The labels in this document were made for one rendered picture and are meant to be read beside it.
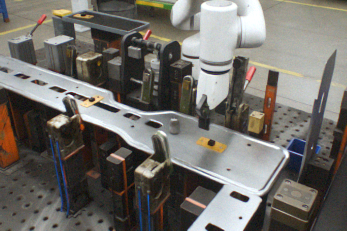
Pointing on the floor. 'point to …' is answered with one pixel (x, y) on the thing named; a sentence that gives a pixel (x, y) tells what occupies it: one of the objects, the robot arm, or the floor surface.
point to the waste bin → (114, 0)
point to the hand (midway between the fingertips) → (212, 118)
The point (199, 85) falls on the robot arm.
